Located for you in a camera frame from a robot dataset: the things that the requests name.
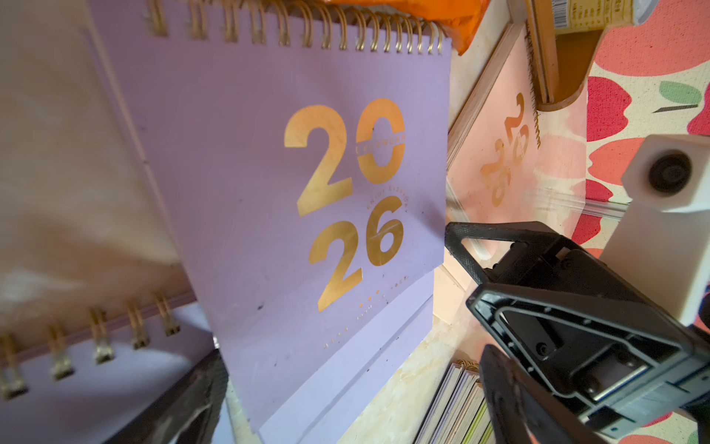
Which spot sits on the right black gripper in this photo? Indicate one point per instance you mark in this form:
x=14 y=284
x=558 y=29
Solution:
x=585 y=335

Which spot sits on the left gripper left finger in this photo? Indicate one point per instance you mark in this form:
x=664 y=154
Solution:
x=188 y=412

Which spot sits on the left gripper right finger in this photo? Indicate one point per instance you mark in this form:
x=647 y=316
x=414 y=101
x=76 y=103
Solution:
x=521 y=411

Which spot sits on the purple calendar back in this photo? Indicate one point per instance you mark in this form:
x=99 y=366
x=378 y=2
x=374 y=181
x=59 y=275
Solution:
x=459 y=413

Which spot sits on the purple calendar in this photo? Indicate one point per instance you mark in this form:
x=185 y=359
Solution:
x=297 y=151
x=459 y=413
x=84 y=387

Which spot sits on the pink calendar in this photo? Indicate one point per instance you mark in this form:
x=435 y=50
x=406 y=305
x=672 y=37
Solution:
x=508 y=160

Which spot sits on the wooden three-tier shelf rack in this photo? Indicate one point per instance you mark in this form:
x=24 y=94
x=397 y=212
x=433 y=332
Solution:
x=560 y=63

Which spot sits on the yellow pull-tab can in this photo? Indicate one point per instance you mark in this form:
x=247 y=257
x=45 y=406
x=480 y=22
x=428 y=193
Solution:
x=581 y=16

